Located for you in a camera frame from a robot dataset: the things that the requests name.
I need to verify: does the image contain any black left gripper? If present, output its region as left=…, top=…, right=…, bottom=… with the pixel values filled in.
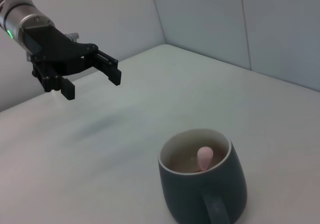
left=20, top=24, right=123, bottom=102

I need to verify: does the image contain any pink handled metal spoon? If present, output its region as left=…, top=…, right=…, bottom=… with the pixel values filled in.
left=196, top=146, right=214, bottom=173

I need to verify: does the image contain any grey ceramic mug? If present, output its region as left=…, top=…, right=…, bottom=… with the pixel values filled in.
left=157, top=128, right=249, bottom=224

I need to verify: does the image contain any left gripper cable with plug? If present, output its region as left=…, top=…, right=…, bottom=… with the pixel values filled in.
left=65, top=31, right=80, bottom=43

